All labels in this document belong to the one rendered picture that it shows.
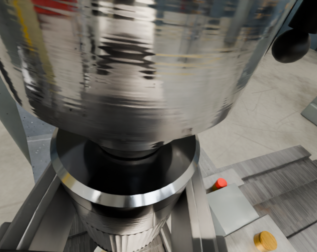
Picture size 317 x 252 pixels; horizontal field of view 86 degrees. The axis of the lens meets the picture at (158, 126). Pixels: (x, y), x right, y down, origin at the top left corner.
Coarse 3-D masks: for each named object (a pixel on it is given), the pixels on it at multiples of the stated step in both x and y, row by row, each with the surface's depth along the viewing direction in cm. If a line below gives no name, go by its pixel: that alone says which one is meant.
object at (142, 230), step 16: (80, 208) 5; (96, 224) 5; (112, 224) 5; (128, 224) 5; (144, 224) 5; (160, 224) 7; (96, 240) 8; (112, 240) 7; (128, 240) 7; (144, 240) 8
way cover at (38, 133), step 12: (24, 120) 39; (36, 120) 40; (36, 132) 40; (48, 132) 41; (36, 144) 40; (48, 144) 41; (36, 156) 40; (48, 156) 41; (36, 168) 40; (36, 180) 40
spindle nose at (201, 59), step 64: (0, 0) 1; (64, 0) 1; (128, 0) 1; (192, 0) 1; (256, 0) 1; (0, 64) 2; (64, 64) 2; (128, 64) 2; (192, 64) 2; (256, 64) 2; (64, 128) 2; (128, 128) 2; (192, 128) 2
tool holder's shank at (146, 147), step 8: (104, 144) 4; (112, 144) 4; (120, 144) 4; (128, 144) 4; (136, 144) 4; (144, 144) 4; (152, 144) 4; (160, 144) 4; (112, 152) 5; (120, 152) 5; (128, 152) 5; (136, 152) 5; (144, 152) 5
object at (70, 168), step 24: (72, 144) 5; (96, 144) 5; (168, 144) 5; (192, 144) 5; (72, 168) 4; (96, 168) 4; (120, 168) 4; (144, 168) 5; (168, 168) 5; (192, 168) 5; (72, 192) 4; (96, 192) 4; (120, 192) 4; (144, 192) 4; (168, 192) 4; (120, 216) 4
